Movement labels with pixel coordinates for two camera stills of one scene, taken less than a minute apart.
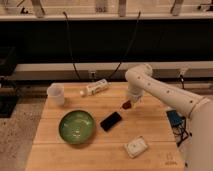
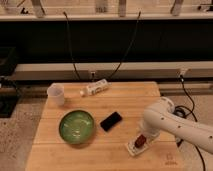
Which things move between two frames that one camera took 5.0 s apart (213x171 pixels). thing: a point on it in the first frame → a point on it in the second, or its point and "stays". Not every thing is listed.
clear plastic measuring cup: (56, 94) stays
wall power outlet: (92, 75) stays
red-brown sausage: (127, 104) → (141, 140)
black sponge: (110, 121) stays
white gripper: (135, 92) → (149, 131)
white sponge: (136, 147) stays
